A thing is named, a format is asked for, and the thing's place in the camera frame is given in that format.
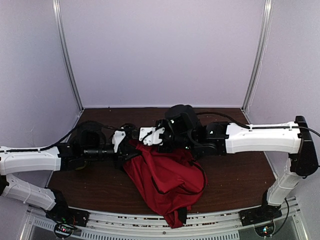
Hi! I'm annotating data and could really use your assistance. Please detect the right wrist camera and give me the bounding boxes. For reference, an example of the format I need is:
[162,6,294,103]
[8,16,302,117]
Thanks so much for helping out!
[138,119,166,146]

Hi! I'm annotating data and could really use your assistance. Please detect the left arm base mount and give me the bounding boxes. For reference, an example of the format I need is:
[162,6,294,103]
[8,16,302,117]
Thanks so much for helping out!
[44,208,90,227]

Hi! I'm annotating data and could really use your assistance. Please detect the lime green bowl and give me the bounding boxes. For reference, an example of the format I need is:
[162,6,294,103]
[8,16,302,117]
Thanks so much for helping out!
[75,165,87,171]

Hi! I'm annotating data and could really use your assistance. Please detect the front aluminium rail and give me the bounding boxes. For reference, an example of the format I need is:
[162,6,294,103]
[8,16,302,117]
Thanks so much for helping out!
[19,197,308,240]

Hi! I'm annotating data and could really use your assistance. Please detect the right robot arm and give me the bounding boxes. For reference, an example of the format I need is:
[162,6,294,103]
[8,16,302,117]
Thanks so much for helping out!
[157,104,319,221]

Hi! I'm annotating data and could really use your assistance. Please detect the left aluminium frame post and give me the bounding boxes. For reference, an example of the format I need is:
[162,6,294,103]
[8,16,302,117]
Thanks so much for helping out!
[52,0,84,113]

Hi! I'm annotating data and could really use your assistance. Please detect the right aluminium frame post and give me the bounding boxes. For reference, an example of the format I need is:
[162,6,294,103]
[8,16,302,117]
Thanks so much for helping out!
[241,0,273,114]

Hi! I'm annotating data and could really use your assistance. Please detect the red student backpack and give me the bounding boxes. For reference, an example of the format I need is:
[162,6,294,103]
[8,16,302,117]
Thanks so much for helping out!
[123,140,208,229]

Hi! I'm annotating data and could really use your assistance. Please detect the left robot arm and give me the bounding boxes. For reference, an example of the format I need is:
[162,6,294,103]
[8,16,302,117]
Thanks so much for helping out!
[0,121,145,222]

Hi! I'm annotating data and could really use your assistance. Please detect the aluminium frame post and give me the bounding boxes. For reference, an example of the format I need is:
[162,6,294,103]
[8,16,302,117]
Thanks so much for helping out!
[241,0,273,114]
[52,0,84,113]

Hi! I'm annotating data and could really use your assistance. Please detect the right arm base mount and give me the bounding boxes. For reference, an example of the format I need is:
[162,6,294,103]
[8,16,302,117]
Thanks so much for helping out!
[238,206,282,227]

